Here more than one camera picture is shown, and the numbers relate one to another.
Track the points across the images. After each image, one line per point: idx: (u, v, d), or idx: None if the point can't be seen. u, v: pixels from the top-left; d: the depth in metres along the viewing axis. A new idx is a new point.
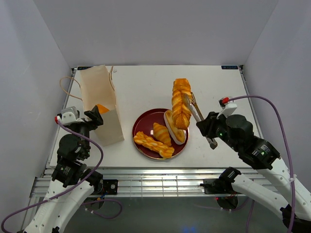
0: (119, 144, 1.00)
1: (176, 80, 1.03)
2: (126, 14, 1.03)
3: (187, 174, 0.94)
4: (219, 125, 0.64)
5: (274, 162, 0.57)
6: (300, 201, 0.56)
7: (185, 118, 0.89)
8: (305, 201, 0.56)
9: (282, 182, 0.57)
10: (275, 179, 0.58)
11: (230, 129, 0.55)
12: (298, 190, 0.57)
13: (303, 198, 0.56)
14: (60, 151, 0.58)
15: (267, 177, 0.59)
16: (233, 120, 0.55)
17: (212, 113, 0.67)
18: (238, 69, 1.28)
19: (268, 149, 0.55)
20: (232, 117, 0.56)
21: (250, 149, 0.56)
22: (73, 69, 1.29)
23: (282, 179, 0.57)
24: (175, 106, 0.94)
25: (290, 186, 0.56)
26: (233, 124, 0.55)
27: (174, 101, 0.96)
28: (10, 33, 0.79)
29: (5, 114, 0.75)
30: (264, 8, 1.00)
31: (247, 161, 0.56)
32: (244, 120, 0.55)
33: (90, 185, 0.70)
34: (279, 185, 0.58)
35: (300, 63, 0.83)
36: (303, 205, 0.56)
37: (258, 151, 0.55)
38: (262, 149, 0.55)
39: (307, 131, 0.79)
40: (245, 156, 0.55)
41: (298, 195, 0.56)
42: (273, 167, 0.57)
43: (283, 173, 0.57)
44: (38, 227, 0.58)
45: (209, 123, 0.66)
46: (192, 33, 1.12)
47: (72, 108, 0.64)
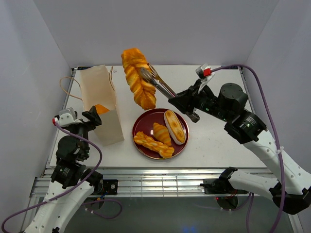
0: (119, 144, 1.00)
1: (125, 51, 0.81)
2: (126, 14, 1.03)
3: (187, 174, 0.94)
4: (203, 100, 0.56)
5: (260, 134, 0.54)
6: (287, 173, 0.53)
7: (150, 96, 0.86)
8: (293, 173, 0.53)
9: (268, 155, 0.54)
10: (262, 152, 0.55)
11: (224, 99, 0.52)
12: (285, 162, 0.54)
13: (291, 171, 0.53)
14: (60, 153, 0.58)
15: (253, 151, 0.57)
16: (230, 90, 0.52)
17: (192, 88, 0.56)
18: (238, 69, 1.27)
19: (253, 121, 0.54)
20: (226, 87, 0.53)
21: (236, 121, 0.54)
22: (73, 69, 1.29)
23: (269, 151, 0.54)
24: (135, 86, 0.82)
25: (277, 158, 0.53)
26: (229, 95, 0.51)
27: (130, 81, 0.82)
28: (9, 33, 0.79)
29: (5, 115, 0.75)
30: (264, 8, 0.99)
31: (233, 134, 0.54)
32: (240, 92, 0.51)
33: (90, 186, 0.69)
34: (266, 158, 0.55)
35: (300, 63, 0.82)
36: (291, 177, 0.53)
37: (245, 124, 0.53)
38: (248, 121, 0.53)
39: (306, 131, 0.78)
40: (233, 128, 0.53)
41: (285, 168, 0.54)
42: (260, 139, 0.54)
43: (269, 145, 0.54)
44: (38, 228, 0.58)
45: (190, 99, 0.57)
46: (192, 33, 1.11)
47: (70, 109, 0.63)
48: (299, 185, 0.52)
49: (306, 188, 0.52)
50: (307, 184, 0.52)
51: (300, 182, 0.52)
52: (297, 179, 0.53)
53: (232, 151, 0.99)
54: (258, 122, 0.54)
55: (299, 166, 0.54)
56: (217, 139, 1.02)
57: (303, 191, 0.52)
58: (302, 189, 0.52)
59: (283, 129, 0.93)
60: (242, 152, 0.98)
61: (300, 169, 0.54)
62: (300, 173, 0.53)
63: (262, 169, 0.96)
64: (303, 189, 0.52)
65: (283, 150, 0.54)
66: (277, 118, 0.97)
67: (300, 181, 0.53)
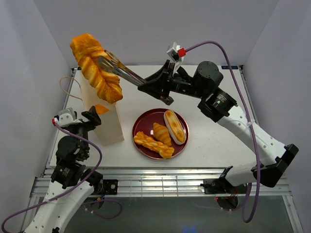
0: (119, 144, 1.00)
1: (74, 40, 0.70)
2: (126, 14, 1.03)
3: (187, 174, 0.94)
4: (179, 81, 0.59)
5: (231, 109, 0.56)
6: (260, 144, 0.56)
7: (115, 86, 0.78)
8: (266, 143, 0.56)
9: (241, 128, 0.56)
10: (234, 126, 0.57)
11: (200, 78, 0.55)
12: (258, 134, 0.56)
13: (264, 141, 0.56)
14: (60, 153, 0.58)
15: (227, 127, 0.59)
16: (205, 69, 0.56)
17: (165, 71, 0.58)
18: (238, 69, 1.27)
19: (224, 98, 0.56)
20: (203, 67, 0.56)
21: (210, 100, 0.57)
22: (73, 69, 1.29)
23: (241, 124, 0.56)
24: (97, 77, 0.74)
25: (249, 130, 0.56)
26: (204, 74, 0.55)
27: (89, 74, 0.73)
28: (10, 34, 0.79)
29: (6, 115, 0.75)
30: (264, 8, 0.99)
31: (206, 111, 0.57)
32: (215, 71, 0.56)
33: (90, 186, 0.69)
34: (239, 133, 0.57)
35: (300, 63, 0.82)
36: (264, 147, 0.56)
37: (215, 101, 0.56)
38: (219, 99, 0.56)
39: (306, 131, 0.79)
40: (205, 107, 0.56)
41: (258, 139, 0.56)
42: (231, 114, 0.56)
43: (240, 119, 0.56)
44: (38, 228, 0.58)
45: (164, 83, 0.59)
46: (192, 33, 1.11)
47: (69, 109, 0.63)
48: (272, 154, 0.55)
49: (279, 156, 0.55)
50: (280, 153, 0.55)
51: (272, 152, 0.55)
52: (270, 149, 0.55)
53: (232, 151, 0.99)
54: (229, 99, 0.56)
55: (271, 136, 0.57)
56: (217, 139, 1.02)
57: (276, 159, 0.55)
58: (275, 157, 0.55)
59: (282, 129, 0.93)
60: (242, 152, 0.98)
61: (272, 139, 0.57)
62: (272, 142, 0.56)
63: None
64: (277, 158, 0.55)
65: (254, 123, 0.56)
66: (277, 118, 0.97)
67: (273, 151, 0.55)
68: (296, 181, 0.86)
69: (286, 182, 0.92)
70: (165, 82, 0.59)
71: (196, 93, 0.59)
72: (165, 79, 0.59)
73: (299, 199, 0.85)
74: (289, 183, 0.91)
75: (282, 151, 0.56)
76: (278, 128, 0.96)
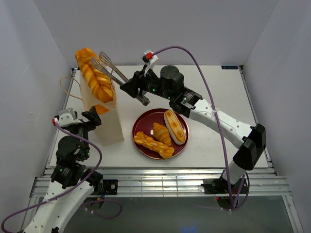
0: (119, 144, 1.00)
1: (77, 52, 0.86)
2: (126, 14, 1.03)
3: (188, 174, 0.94)
4: (149, 82, 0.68)
5: (197, 103, 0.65)
6: (227, 128, 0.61)
7: (107, 89, 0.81)
8: (232, 126, 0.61)
9: (207, 117, 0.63)
10: (202, 117, 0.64)
11: (164, 80, 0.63)
12: (223, 120, 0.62)
13: (230, 124, 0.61)
14: (60, 153, 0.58)
15: (198, 119, 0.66)
16: (168, 71, 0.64)
17: (137, 72, 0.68)
18: (238, 69, 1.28)
19: (191, 95, 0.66)
20: (166, 70, 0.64)
21: (178, 98, 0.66)
22: (73, 69, 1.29)
23: (207, 114, 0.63)
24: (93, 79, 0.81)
25: (214, 117, 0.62)
26: (166, 76, 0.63)
27: (86, 77, 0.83)
28: (10, 34, 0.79)
29: (6, 115, 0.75)
30: (264, 8, 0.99)
31: (177, 109, 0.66)
32: (176, 72, 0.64)
33: (90, 186, 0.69)
34: (208, 122, 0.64)
35: (300, 63, 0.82)
36: (231, 130, 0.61)
37: (183, 99, 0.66)
38: (186, 96, 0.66)
39: (305, 131, 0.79)
40: (175, 105, 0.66)
41: (224, 124, 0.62)
42: (197, 107, 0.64)
43: (206, 109, 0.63)
44: (38, 228, 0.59)
45: (137, 82, 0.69)
46: (192, 33, 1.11)
47: (70, 109, 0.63)
48: (239, 135, 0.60)
49: (246, 136, 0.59)
50: (246, 133, 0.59)
51: (239, 132, 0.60)
52: (236, 130, 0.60)
53: (232, 151, 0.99)
54: (195, 95, 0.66)
55: (237, 120, 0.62)
56: (217, 139, 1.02)
57: (244, 139, 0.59)
58: (242, 137, 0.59)
59: (283, 129, 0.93)
60: None
61: (238, 122, 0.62)
62: (238, 125, 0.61)
63: (259, 169, 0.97)
64: (244, 137, 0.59)
65: (219, 110, 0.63)
66: (277, 118, 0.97)
67: (239, 131, 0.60)
68: (296, 182, 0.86)
69: (287, 182, 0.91)
70: (138, 81, 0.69)
71: (164, 93, 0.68)
72: (138, 79, 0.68)
73: (299, 199, 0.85)
74: (289, 183, 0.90)
75: (249, 131, 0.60)
76: (277, 128, 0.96)
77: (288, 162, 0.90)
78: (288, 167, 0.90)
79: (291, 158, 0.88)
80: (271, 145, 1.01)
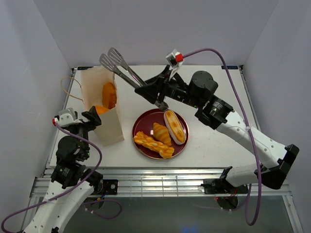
0: (119, 144, 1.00)
1: None
2: (126, 14, 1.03)
3: (186, 174, 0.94)
4: (174, 88, 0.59)
5: (228, 115, 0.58)
6: (261, 147, 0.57)
7: (112, 98, 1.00)
8: (267, 146, 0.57)
9: (240, 133, 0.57)
10: (233, 132, 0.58)
11: (195, 88, 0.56)
12: (257, 138, 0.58)
13: (264, 144, 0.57)
14: (60, 153, 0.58)
15: (227, 134, 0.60)
16: (200, 79, 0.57)
17: (161, 76, 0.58)
18: (238, 69, 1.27)
19: (220, 106, 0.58)
20: (200, 77, 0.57)
21: (206, 108, 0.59)
22: (73, 69, 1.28)
23: (239, 129, 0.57)
24: (109, 100, 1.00)
25: (248, 134, 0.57)
26: (199, 84, 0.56)
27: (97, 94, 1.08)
28: (10, 34, 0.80)
29: (5, 114, 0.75)
30: (264, 8, 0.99)
31: (203, 120, 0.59)
32: (210, 80, 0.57)
33: (90, 186, 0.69)
34: (238, 137, 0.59)
35: (300, 62, 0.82)
36: (265, 150, 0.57)
37: (212, 109, 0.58)
38: (215, 106, 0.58)
39: (306, 131, 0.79)
40: (203, 115, 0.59)
41: (258, 142, 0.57)
42: (228, 120, 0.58)
43: (238, 124, 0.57)
44: (37, 228, 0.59)
45: (161, 87, 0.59)
46: (192, 33, 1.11)
47: (70, 109, 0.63)
48: (273, 156, 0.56)
49: (281, 158, 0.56)
50: (281, 155, 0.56)
51: (274, 154, 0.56)
52: (271, 151, 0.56)
53: (232, 151, 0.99)
54: (225, 106, 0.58)
55: (271, 139, 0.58)
56: (217, 139, 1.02)
57: (278, 161, 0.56)
58: (277, 159, 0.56)
59: (283, 130, 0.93)
60: (241, 152, 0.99)
61: (272, 141, 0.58)
62: (272, 145, 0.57)
63: None
64: (279, 159, 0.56)
65: (252, 126, 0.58)
66: (277, 118, 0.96)
67: (274, 153, 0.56)
68: (296, 182, 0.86)
69: (286, 182, 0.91)
70: (162, 86, 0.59)
71: (191, 101, 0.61)
72: (162, 84, 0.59)
73: (299, 199, 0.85)
74: (289, 183, 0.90)
75: (284, 152, 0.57)
76: (277, 128, 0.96)
77: None
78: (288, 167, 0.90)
79: None
80: None
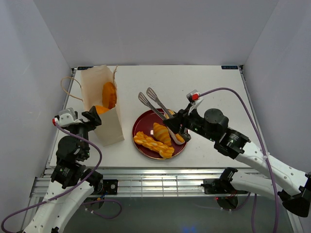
0: (119, 144, 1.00)
1: None
2: (126, 14, 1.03)
3: (186, 174, 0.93)
4: (193, 121, 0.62)
5: (244, 146, 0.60)
6: (280, 175, 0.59)
7: (113, 98, 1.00)
8: (286, 174, 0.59)
9: (258, 162, 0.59)
10: (251, 161, 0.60)
11: (208, 124, 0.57)
12: (275, 166, 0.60)
13: (284, 172, 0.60)
14: (60, 153, 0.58)
15: (245, 163, 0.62)
16: (212, 115, 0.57)
17: (181, 110, 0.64)
18: (238, 69, 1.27)
19: (237, 137, 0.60)
20: (211, 112, 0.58)
21: (223, 140, 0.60)
22: (73, 69, 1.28)
23: (257, 159, 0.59)
24: (109, 101, 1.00)
25: (265, 163, 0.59)
26: (212, 120, 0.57)
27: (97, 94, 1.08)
28: (10, 34, 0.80)
29: (5, 114, 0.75)
30: (264, 8, 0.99)
31: (222, 151, 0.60)
32: (221, 116, 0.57)
33: (90, 185, 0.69)
34: (256, 166, 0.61)
35: (300, 62, 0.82)
36: (285, 178, 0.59)
37: (229, 141, 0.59)
38: (232, 138, 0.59)
39: (306, 131, 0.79)
40: (221, 148, 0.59)
41: (277, 171, 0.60)
42: (245, 151, 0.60)
43: (255, 154, 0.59)
44: (37, 228, 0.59)
45: (181, 120, 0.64)
46: (191, 33, 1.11)
47: (69, 109, 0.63)
48: (294, 184, 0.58)
49: (302, 185, 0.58)
50: (302, 182, 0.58)
51: (294, 181, 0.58)
52: (291, 179, 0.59)
53: None
54: (241, 136, 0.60)
55: (290, 167, 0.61)
56: None
57: (300, 189, 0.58)
58: (299, 187, 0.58)
59: (283, 130, 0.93)
60: None
61: (291, 169, 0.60)
62: (292, 173, 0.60)
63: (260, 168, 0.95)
64: (300, 187, 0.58)
65: (269, 155, 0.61)
66: (277, 118, 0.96)
67: (295, 181, 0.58)
68: None
69: None
70: (181, 119, 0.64)
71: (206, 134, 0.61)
72: (181, 117, 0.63)
73: None
74: None
75: (304, 180, 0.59)
76: (277, 129, 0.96)
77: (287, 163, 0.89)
78: None
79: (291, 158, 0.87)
80: (270, 145, 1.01)
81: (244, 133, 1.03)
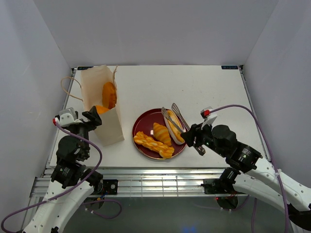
0: (119, 144, 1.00)
1: None
2: (125, 14, 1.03)
3: (185, 174, 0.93)
4: (205, 135, 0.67)
5: (257, 162, 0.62)
6: (291, 192, 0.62)
7: (114, 98, 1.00)
8: (297, 191, 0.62)
9: (269, 179, 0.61)
10: (263, 177, 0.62)
11: (216, 140, 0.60)
12: (286, 183, 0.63)
13: (294, 189, 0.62)
14: (60, 152, 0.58)
15: (255, 177, 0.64)
16: (218, 131, 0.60)
17: (194, 124, 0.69)
18: (238, 69, 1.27)
19: (249, 151, 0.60)
20: (217, 128, 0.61)
21: (234, 155, 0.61)
22: (73, 69, 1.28)
23: (269, 175, 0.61)
24: (109, 100, 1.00)
25: (277, 180, 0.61)
26: (219, 135, 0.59)
27: (97, 94, 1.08)
28: (10, 33, 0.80)
29: (5, 114, 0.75)
30: (264, 7, 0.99)
31: (234, 165, 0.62)
32: (228, 131, 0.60)
33: (90, 185, 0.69)
34: (267, 182, 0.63)
35: (300, 62, 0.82)
36: (296, 195, 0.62)
37: (241, 155, 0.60)
38: (245, 153, 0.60)
39: (306, 131, 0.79)
40: (232, 162, 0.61)
41: (288, 188, 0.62)
42: (258, 167, 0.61)
43: (267, 170, 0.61)
44: (37, 227, 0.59)
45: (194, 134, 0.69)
46: (191, 33, 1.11)
47: (70, 109, 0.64)
48: (304, 201, 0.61)
49: None
50: None
51: (304, 199, 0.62)
52: (302, 196, 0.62)
53: None
54: (253, 151, 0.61)
55: (300, 184, 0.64)
56: None
57: (310, 206, 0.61)
58: (308, 205, 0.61)
59: (283, 130, 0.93)
60: None
61: (301, 186, 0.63)
62: (302, 190, 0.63)
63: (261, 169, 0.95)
64: (310, 204, 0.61)
65: (281, 172, 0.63)
66: (277, 118, 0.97)
67: (304, 198, 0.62)
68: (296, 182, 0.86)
69: None
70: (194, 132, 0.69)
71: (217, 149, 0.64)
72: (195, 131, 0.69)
73: None
74: None
75: None
76: (277, 128, 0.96)
77: (287, 163, 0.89)
78: (288, 167, 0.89)
79: (291, 158, 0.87)
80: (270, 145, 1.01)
81: (244, 133, 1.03)
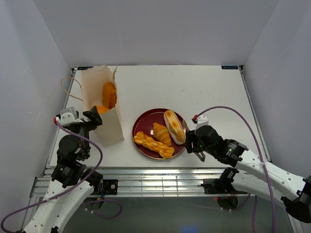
0: (119, 144, 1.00)
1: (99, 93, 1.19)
2: (126, 14, 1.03)
3: (185, 174, 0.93)
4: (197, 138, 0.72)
5: (243, 154, 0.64)
6: (278, 181, 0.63)
7: (114, 97, 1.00)
8: (284, 179, 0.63)
9: (255, 169, 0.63)
10: (250, 169, 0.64)
11: (200, 138, 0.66)
12: (273, 172, 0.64)
13: (281, 177, 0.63)
14: (60, 151, 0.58)
15: (245, 170, 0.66)
16: (201, 130, 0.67)
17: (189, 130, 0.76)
18: (238, 69, 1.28)
19: (235, 145, 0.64)
20: (200, 128, 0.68)
21: (222, 151, 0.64)
22: (73, 69, 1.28)
23: (255, 166, 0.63)
24: (109, 101, 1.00)
25: (263, 169, 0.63)
26: (201, 133, 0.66)
27: (97, 95, 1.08)
28: (10, 33, 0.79)
29: (5, 114, 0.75)
30: (264, 8, 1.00)
31: (223, 161, 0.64)
32: (209, 128, 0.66)
33: (90, 185, 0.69)
34: (255, 174, 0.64)
35: (300, 62, 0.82)
36: (283, 183, 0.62)
37: (228, 149, 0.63)
38: (231, 147, 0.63)
39: (306, 130, 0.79)
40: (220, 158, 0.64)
41: (275, 177, 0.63)
42: (244, 158, 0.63)
43: (253, 161, 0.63)
44: (37, 227, 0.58)
45: (188, 137, 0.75)
46: (191, 33, 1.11)
47: (70, 109, 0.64)
48: (292, 188, 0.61)
49: (300, 189, 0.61)
50: (300, 186, 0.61)
51: (292, 186, 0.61)
52: (289, 184, 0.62)
53: None
54: (239, 145, 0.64)
55: (287, 172, 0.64)
56: None
57: (298, 192, 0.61)
58: (297, 191, 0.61)
59: (282, 130, 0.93)
60: None
61: (289, 174, 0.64)
62: (289, 178, 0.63)
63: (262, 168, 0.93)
64: (298, 191, 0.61)
65: (267, 162, 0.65)
66: (277, 118, 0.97)
67: (292, 186, 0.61)
68: None
69: None
70: (188, 136, 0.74)
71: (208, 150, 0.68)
72: (188, 135, 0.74)
73: None
74: None
75: (302, 184, 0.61)
76: (277, 128, 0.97)
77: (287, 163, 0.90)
78: (287, 167, 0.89)
79: (290, 158, 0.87)
80: (270, 145, 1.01)
81: (244, 133, 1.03)
